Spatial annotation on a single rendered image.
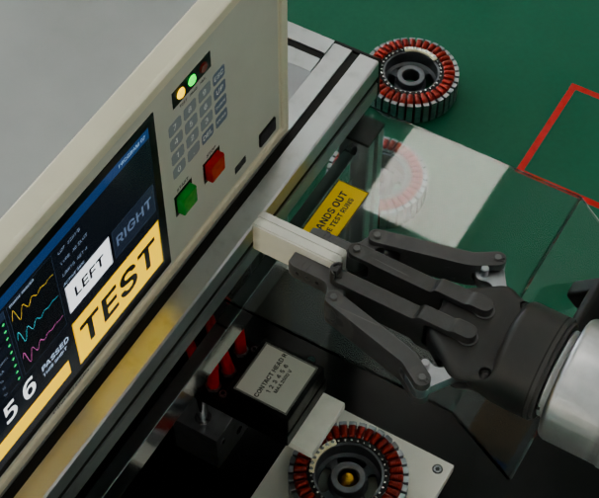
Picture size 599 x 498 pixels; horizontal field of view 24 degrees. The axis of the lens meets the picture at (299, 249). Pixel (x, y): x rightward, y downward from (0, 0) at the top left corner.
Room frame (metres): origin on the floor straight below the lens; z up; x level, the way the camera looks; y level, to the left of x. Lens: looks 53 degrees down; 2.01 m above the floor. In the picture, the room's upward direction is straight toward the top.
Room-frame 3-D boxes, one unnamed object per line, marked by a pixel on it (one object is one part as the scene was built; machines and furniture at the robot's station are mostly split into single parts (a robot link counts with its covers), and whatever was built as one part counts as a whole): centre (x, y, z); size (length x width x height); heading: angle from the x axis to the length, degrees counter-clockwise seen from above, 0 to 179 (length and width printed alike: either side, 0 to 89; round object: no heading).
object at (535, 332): (0.53, -0.13, 1.18); 0.09 x 0.08 x 0.07; 59
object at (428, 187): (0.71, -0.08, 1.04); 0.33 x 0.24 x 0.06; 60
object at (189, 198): (0.66, 0.08, 1.18); 0.02 x 0.01 x 0.02; 150
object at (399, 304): (0.56, -0.07, 1.18); 0.11 x 0.01 x 0.04; 61
